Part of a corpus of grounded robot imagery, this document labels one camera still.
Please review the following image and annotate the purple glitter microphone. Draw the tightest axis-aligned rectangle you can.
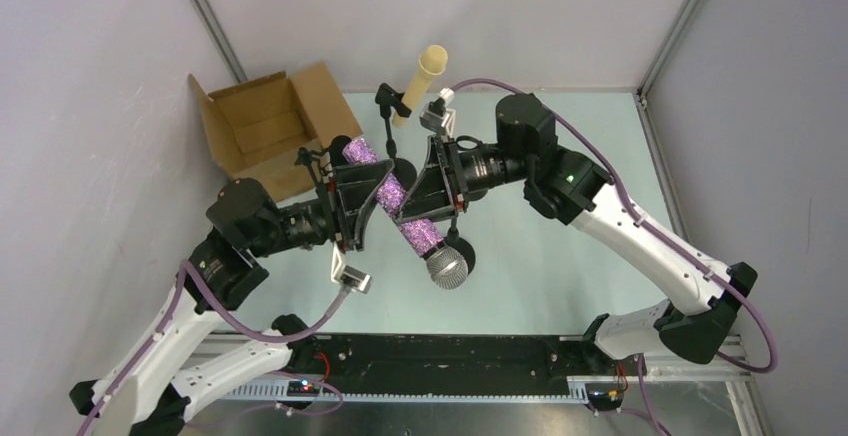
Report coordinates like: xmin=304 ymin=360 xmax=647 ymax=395
xmin=340 ymin=138 xmax=470 ymax=291

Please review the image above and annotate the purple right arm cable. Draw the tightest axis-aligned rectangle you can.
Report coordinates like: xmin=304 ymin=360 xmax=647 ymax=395
xmin=450 ymin=77 xmax=780 ymax=436

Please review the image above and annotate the black round-base clamp stand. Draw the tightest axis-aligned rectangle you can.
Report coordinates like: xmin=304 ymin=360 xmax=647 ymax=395
xmin=374 ymin=83 xmax=417 ymax=190

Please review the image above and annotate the beige microphone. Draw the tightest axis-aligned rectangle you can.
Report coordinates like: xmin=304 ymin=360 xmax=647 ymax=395
xmin=391 ymin=45 xmax=448 ymax=127

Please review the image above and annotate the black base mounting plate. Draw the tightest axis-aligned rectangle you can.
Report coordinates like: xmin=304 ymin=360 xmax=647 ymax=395
xmin=313 ymin=334 xmax=615 ymax=395

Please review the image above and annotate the left base circuit board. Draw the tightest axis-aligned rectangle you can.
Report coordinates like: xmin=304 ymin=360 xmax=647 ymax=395
xmin=286 ymin=380 xmax=322 ymax=398

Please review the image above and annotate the right base circuit board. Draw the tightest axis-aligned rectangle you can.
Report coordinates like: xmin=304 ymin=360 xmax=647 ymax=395
xmin=587 ymin=390 xmax=625 ymax=413

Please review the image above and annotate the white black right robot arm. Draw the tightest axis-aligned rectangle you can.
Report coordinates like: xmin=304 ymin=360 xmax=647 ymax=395
xmin=397 ymin=90 xmax=757 ymax=364

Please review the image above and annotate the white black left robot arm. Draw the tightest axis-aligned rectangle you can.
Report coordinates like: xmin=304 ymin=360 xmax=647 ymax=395
xmin=69 ymin=160 xmax=394 ymax=435

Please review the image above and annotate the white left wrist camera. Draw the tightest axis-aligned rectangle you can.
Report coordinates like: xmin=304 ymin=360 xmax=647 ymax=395
xmin=330 ymin=246 xmax=372 ymax=294

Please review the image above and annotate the brown cardboard box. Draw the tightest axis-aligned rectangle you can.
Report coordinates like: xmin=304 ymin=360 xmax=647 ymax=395
xmin=188 ymin=62 xmax=362 ymax=202

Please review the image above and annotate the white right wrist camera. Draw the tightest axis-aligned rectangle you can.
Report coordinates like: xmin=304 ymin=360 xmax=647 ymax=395
xmin=419 ymin=87 xmax=456 ymax=138

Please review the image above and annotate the black round-base clip stand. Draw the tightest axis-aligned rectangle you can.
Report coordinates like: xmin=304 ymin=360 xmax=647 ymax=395
xmin=446 ymin=135 xmax=482 ymax=275

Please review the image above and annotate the black tripod shock mount stand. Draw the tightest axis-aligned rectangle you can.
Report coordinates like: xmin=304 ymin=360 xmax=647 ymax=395
xmin=295 ymin=146 xmax=336 ymax=199

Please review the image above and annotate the base circuit board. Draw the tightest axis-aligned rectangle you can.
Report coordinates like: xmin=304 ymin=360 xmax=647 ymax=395
xmin=587 ymin=390 xmax=625 ymax=413
xmin=286 ymin=380 xmax=322 ymax=398

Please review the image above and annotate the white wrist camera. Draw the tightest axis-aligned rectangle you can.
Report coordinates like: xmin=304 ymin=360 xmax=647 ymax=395
xmin=330 ymin=246 xmax=372 ymax=294
xmin=419 ymin=87 xmax=456 ymax=138

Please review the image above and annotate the grey slotted cable duct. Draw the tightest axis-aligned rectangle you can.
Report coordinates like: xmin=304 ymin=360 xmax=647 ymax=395
xmin=221 ymin=379 xmax=589 ymax=405

